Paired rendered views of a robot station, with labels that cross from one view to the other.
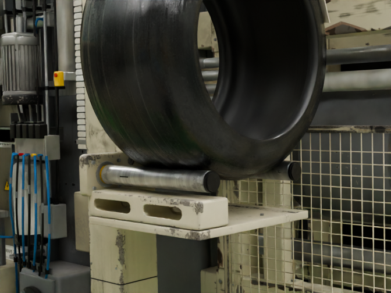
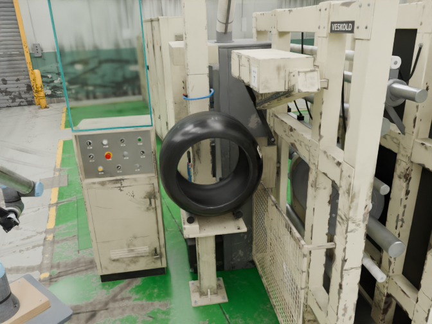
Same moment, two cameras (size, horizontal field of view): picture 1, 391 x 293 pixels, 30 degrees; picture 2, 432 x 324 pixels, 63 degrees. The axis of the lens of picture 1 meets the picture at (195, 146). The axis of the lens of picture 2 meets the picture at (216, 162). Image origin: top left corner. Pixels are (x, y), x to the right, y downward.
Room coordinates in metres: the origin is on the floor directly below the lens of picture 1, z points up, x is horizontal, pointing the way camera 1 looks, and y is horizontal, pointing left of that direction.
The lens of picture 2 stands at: (0.19, -1.21, 1.92)
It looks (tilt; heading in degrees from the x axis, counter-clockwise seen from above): 21 degrees down; 37
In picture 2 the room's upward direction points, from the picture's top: 2 degrees counter-clockwise
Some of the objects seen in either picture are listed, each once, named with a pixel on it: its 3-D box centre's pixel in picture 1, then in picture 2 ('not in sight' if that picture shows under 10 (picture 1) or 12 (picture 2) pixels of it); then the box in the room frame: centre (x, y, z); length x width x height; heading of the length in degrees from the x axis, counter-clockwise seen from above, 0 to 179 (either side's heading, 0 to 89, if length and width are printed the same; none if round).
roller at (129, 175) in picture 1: (155, 177); (188, 206); (1.59, 0.09, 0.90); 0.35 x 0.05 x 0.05; 46
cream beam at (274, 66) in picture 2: not in sight; (265, 67); (1.82, -0.30, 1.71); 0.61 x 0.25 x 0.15; 46
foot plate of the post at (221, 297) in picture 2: not in sight; (207, 289); (1.86, 0.19, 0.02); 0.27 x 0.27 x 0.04; 46
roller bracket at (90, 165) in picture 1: (147, 169); not in sight; (1.82, 0.12, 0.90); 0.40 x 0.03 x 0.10; 136
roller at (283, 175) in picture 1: (238, 168); (233, 201); (1.79, -0.11, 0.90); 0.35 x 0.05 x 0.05; 46
